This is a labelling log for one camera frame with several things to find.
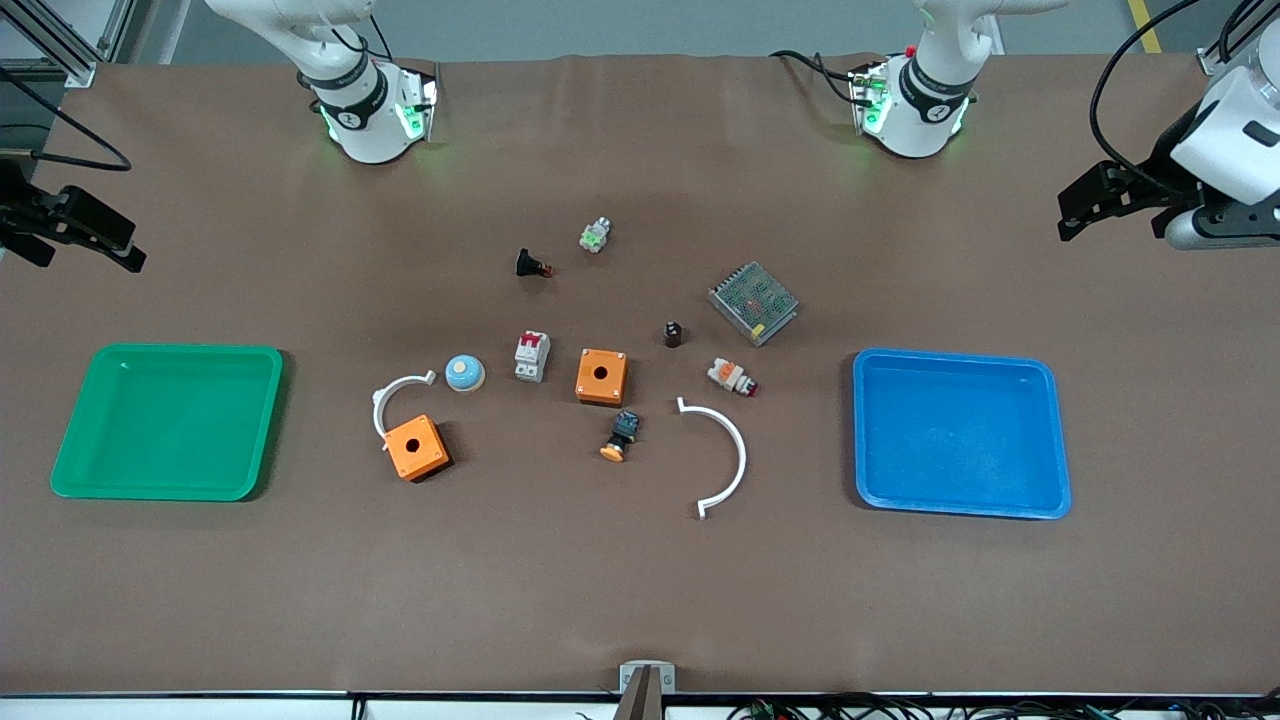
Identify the white red circuit breaker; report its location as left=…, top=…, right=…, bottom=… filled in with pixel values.
left=514, top=330, right=552, bottom=384

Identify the green plastic tray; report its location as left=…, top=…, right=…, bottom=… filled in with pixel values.
left=50, top=343, right=286, bottom=503

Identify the blue plastic tray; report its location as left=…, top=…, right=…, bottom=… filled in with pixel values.
left=852, top=347, right=1073, bottom=521

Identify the small white curved strip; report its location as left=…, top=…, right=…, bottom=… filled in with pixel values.
left=372, top=370, right=438, bottom=453

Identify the metal mesh power supply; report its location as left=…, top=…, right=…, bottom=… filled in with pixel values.
left=708, top=261, right=800, bottom=348

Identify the large white curved strip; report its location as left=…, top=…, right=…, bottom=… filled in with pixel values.
left=676, top=396, right=749, bottom=522

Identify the orange cap black push button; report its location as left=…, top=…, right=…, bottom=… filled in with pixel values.
left=599, top=408, right=642, bottom=463

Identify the brown table mat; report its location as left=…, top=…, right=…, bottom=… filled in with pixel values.
left=0, top=52, right=1280, bottom=697

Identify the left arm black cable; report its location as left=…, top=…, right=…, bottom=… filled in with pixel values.
left=1088, top=0, right=1206, bottom=196

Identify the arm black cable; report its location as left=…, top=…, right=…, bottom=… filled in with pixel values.
left=0, top=65, right=133, bottom=171
left=1088, top=0, right=1206, bottom=196

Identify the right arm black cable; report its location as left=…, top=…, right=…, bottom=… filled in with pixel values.
left=0, top=65, right=133, bottom=171

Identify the black base cable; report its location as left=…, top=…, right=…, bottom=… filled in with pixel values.
left=770, top=48, right=866, bottom=106

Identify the orange button enclosure box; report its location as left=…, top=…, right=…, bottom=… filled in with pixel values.
left=384, top=414, right=452, bottom=483
left=575, top=348, right=630, bottom=407

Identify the red button orange white switch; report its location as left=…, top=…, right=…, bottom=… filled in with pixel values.
left=707, top=358, right=759, bottom=399

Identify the black cable tangle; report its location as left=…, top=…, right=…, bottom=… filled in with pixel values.
left=725, top=693, right=1280, bottom=720

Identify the grey metal bracket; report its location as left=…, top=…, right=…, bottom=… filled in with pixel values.
left=619, top=661, right=677, bottom=694

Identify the dark camera pole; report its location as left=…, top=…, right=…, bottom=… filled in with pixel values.
left=612, top=666, right=669, bottom=720

